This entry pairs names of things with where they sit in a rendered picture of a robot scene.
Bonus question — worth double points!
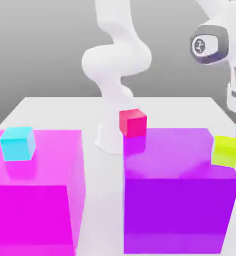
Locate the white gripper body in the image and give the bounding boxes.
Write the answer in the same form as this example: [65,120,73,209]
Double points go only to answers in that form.
[226,88,236,122]

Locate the small yellow-green cube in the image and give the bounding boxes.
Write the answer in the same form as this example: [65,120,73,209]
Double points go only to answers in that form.
[211,135,236,169]

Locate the small red cube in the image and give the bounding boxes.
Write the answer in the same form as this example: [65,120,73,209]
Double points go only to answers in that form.
[119,108,148,139]

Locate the small cyan cube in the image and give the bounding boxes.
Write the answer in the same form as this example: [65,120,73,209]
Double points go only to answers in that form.
[0,126,36,162]

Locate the large purple box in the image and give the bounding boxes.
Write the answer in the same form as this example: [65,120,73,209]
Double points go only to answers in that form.
[122,127,236,255]

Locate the large magenta box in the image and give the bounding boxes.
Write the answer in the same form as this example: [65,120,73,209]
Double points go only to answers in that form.
[0,129,87,256]

